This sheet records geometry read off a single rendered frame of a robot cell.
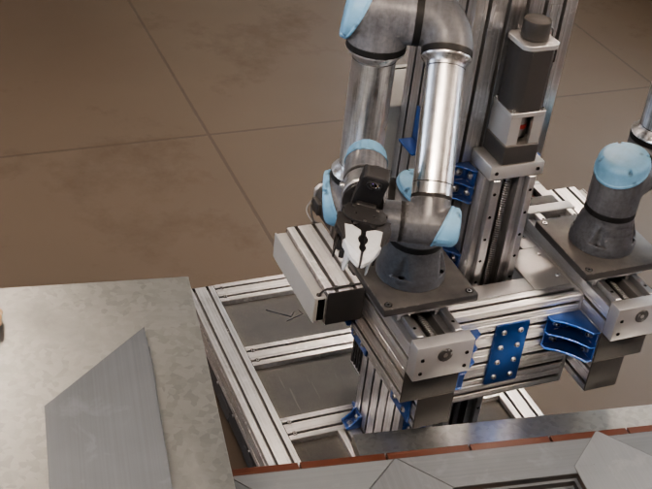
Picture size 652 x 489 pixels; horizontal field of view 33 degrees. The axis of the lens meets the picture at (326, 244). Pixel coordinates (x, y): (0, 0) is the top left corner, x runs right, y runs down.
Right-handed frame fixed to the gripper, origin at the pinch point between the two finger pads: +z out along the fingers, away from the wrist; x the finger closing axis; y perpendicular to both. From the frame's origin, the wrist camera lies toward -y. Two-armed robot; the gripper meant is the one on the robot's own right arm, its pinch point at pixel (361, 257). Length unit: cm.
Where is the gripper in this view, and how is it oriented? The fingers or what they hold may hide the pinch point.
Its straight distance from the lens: 170.7
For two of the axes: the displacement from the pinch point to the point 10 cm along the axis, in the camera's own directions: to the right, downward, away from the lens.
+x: -9.7, -2.3, -0.8
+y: -2.3, 7.9, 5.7
